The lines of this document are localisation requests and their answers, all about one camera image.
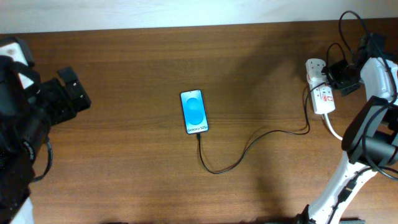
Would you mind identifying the blue smartphone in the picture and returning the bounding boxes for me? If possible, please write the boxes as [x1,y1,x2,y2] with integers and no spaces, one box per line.
[180,90,209,134]

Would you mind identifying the black USB charging cable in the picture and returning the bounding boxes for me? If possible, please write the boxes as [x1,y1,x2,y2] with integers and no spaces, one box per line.
[195,42,347,175]

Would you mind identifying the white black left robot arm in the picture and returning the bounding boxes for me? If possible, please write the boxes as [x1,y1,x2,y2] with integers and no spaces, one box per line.
[1,37,91,223]

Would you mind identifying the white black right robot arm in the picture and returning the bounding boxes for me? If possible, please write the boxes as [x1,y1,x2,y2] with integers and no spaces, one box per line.
[294,33,397,223]

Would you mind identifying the white USB charger plug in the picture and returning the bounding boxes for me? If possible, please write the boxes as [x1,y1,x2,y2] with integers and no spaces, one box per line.
[307,70,327,86]

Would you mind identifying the white power strip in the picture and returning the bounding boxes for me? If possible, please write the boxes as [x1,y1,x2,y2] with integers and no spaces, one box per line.
[305,58,335,114]

